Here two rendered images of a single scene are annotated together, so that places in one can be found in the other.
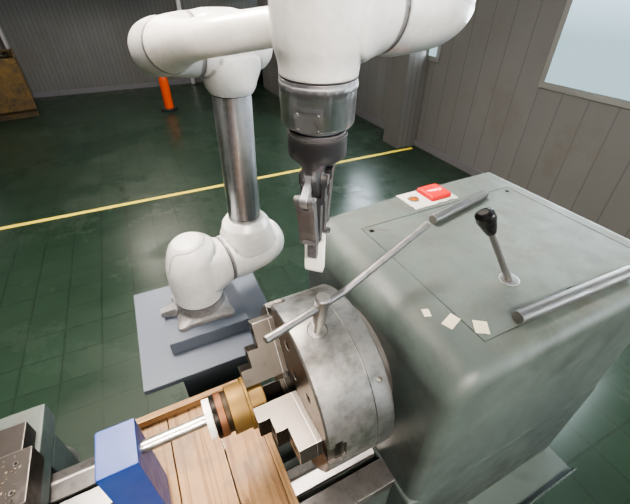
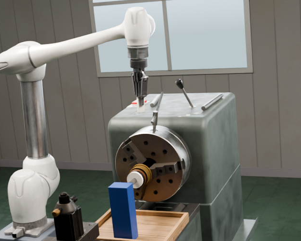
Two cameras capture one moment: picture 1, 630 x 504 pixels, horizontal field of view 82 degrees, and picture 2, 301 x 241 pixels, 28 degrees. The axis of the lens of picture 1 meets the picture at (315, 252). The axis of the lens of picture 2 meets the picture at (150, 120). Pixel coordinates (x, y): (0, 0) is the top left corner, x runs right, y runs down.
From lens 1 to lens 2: 2.22 m
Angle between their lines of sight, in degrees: 44
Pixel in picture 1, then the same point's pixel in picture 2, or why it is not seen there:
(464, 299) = (186, 112)
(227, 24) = (80, 41)
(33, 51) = not seen: outside the picture
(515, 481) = (241, 232)
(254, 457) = (146, 218)
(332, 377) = (169, 137)
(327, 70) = (146, 41)
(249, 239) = (51, 166)
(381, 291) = (160, 120)
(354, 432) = (184, 155)
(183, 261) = (32, 180)
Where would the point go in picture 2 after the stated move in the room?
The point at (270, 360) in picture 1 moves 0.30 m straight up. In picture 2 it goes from (140, 156) to (133, 86)
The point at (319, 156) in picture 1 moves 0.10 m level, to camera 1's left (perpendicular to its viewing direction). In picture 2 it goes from (145, 64) to (126, 68)
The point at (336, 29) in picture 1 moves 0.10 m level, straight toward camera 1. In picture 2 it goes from (147, 32) to (163, 32)
